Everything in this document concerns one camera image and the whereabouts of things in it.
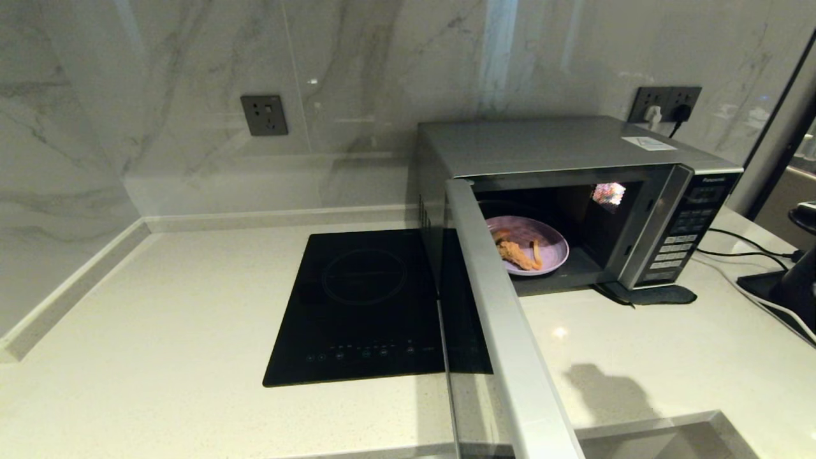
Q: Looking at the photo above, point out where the purple plate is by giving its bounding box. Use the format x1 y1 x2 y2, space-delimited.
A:
486 215 570 277

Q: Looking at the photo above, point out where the silver microwave oven body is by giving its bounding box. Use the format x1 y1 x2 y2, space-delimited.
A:
416 117 745 299

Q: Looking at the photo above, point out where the white paper sheet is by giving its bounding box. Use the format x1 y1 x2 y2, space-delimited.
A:
622 136 678 152

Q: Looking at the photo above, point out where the black induction cooktop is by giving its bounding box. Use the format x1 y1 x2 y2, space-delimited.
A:
263 229 493 388

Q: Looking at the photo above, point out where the brown fried chicken piece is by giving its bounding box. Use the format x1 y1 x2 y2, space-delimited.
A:
497 239 537 273

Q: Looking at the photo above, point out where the dark blue rubber mat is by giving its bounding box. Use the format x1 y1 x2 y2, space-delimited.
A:
593 282 698 307

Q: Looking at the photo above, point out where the black countertop appliance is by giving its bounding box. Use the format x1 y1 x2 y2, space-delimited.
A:
736 201 816 332

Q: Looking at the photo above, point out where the grey single wall socket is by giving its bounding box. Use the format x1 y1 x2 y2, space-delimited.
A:
240 95 289 137

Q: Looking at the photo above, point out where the grey double wall socket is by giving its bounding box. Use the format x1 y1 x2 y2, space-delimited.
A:
628 86 703 125

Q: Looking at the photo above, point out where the thin black power cable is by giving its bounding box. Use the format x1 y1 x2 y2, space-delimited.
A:
708 228 805 262
696 249 791 272

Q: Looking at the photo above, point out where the white power cable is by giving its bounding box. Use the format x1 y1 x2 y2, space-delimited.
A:
701 255 816 337

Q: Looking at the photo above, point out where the black vertical frame strip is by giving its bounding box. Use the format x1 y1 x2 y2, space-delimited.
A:
741 29 816 198

